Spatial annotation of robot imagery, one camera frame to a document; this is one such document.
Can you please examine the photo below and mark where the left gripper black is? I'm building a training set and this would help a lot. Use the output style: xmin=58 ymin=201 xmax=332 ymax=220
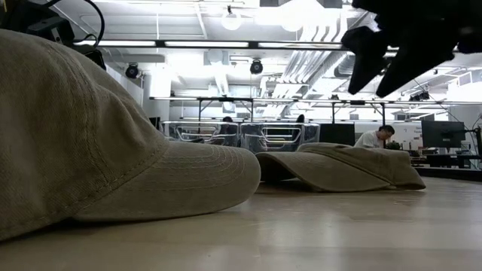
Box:
xmin=22 ymin=14 xmax=108 ymax=71

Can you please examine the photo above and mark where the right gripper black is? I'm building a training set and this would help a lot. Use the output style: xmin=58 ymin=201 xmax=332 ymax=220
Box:
xmin=340 ymin=0 xmax=482 ymax=99

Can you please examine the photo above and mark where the tan cotton cap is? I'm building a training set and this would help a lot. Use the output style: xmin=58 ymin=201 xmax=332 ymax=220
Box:
xmin=0 ymin=29 xmax=262 ymax=242
xmin=255 ymin=142 xmax=427 ymax=193

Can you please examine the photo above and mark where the black ceiling spotlight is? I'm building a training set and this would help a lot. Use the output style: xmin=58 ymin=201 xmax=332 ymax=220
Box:
xmin=124 ymin=62 xmax=141 ymax=80
xmin=249 ymin=58 xmax=264 ymax=76

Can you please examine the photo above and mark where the black computer monitor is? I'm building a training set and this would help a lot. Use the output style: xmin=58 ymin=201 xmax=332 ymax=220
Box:
xmin=319 ymin=123 xmax=356 ymax=147
xmin=420 ymin=120 xmax=467 ymax=149

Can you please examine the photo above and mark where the clear plastic bin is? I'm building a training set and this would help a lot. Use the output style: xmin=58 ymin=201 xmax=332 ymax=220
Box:
xmin=239 ymin=121 xmax=321 ymax=154
xmin=161 ymin=120 xmax=242 ymax=148

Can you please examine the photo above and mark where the round white ceiling lamp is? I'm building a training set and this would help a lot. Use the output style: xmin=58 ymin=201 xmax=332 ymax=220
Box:
xmin=220 ymin=4 xmax=243 ymax=32

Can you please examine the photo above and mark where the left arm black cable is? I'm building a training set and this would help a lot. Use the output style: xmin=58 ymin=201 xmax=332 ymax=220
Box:
xmin=44 ymin=0 xmax=106 ymax=43

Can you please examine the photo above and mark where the black aluminium table frame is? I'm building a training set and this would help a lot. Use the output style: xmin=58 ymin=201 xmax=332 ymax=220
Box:
xmin=413 ymin=165 xmax=482 ymax=183

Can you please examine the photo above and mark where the black background workstation frame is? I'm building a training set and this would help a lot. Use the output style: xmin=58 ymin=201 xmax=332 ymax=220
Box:
xmin=149 ymin=96 xmax=482 ymax=127

